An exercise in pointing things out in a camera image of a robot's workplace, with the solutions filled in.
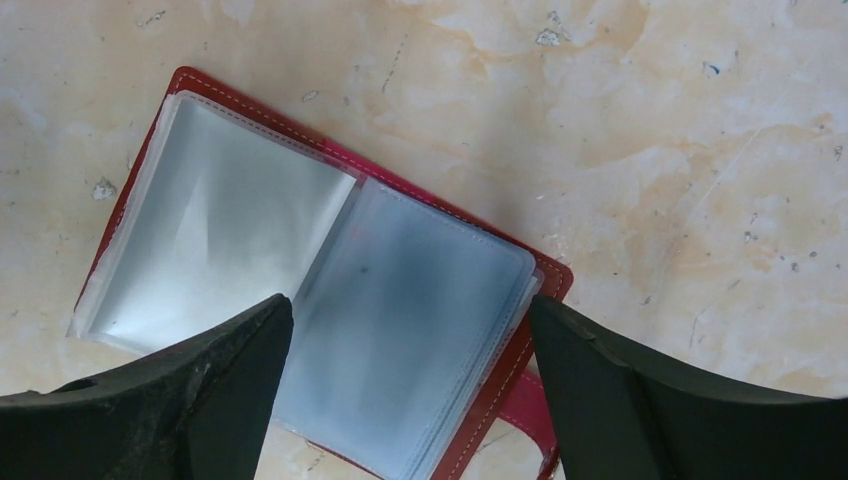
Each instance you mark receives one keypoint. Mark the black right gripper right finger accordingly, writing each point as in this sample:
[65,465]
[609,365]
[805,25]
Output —
[622,410]

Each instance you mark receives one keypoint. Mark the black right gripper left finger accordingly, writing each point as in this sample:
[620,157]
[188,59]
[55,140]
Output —
[199,409]

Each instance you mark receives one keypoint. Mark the red leather card holder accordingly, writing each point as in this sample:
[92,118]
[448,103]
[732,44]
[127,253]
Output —
[411,334]

